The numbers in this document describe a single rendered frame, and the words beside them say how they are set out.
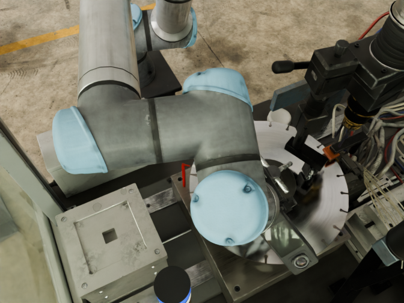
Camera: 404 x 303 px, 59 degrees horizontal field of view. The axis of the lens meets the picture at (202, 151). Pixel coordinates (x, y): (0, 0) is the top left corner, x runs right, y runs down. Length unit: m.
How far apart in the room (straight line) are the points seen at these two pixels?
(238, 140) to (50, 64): 2.17
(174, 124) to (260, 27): 2.28
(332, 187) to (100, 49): 0.54
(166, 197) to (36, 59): 1.77
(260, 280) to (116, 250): 0.30
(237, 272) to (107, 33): 0.53
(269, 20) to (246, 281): 2.16
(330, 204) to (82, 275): 0.51
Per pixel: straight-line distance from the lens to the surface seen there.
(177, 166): 1.00
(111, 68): 0.44
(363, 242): 0.93
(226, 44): 2.47
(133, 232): 0.77
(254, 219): 0.35
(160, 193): 0.95
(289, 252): 0.56
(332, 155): 0.81
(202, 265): 0.88
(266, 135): 0.82
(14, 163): 0.70
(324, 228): 0.75
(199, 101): 0.39
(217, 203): 0.35
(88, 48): 0.48
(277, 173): 0.71
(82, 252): 0.77
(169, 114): 0.38
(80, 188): 0.99
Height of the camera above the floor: 1.61
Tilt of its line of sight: 58 degrees down
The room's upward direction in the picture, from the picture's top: 2 degrees clockwise
